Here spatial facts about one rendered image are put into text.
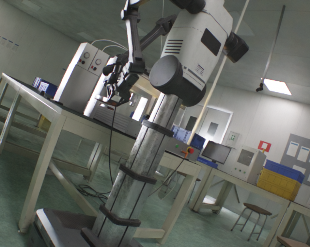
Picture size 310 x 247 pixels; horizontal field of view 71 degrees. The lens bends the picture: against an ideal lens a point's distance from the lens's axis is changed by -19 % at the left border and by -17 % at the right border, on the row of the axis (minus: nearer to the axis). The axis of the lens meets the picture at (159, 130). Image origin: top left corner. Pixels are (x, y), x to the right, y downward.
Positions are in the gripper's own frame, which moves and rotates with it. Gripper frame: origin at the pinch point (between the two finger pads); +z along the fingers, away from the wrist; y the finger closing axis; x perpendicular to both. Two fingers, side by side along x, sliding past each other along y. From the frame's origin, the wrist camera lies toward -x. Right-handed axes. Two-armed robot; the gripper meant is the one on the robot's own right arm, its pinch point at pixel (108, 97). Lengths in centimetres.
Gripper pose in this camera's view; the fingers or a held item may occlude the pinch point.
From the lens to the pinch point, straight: 146.2
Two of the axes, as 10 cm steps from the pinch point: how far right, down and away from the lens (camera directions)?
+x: 6.5, -0.3, -7.6
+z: -2.4, 9.4, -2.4
